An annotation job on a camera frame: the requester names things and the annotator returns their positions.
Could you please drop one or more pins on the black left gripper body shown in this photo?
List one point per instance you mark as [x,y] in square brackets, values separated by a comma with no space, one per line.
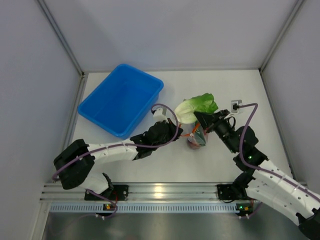
[170,134]

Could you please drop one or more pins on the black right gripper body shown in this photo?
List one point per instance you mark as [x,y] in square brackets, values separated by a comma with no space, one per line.
[221,126]

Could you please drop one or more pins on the clear zip top bag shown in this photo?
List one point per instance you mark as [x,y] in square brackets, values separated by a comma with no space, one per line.
[188,133]

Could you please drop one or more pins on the fake green lettuce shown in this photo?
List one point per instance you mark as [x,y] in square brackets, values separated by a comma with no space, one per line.
[185,111]

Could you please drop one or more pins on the fake green cucumber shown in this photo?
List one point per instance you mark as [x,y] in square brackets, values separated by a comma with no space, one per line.
[200,138]

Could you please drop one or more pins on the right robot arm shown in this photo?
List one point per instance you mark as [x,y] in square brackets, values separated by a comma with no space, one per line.
[261,179]

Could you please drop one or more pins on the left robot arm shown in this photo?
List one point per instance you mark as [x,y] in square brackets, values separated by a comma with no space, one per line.
[84,165]

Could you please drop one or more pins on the blue plastic bin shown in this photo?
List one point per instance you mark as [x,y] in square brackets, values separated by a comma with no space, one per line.
[120,102]

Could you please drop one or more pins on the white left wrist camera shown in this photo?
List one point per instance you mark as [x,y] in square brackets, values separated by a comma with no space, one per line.
[159,115]

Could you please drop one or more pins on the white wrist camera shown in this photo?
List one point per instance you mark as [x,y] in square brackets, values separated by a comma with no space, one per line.
[159,115]
[235,107]

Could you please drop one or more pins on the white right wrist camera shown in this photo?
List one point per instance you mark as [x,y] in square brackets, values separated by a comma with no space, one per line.
[235,107]

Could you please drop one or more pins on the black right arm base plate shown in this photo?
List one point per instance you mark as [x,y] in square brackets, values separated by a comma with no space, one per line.
[231,192]

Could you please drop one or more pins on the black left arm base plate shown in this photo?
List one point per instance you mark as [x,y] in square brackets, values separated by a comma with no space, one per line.
[118,193]

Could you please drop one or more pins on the aluminium rail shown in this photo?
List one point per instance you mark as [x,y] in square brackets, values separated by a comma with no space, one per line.
[140,192]

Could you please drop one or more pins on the white cable duct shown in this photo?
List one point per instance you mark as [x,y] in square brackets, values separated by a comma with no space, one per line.
[145,208]

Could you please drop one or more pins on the aluminium corner post right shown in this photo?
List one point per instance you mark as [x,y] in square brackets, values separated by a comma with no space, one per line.
[289,20]

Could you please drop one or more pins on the aluminium corner post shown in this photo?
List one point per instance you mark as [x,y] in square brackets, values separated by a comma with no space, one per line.
[59,34]
[289,20]

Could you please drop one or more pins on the aluminium corner post left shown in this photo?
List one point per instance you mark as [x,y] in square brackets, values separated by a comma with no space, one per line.
[59,34]

